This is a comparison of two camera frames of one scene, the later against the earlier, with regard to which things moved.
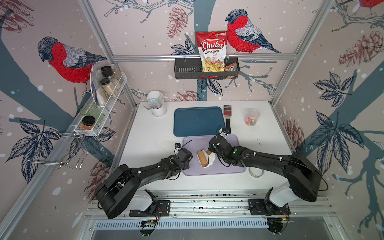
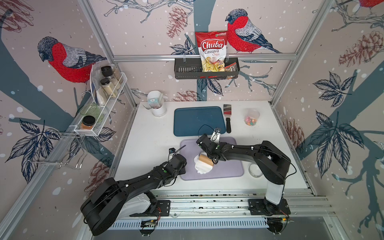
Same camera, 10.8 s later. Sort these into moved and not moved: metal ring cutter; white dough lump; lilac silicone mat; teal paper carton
Moved: white dough lump
Not moved: metal ring cutter; lilac silicone mat; teal paper carton
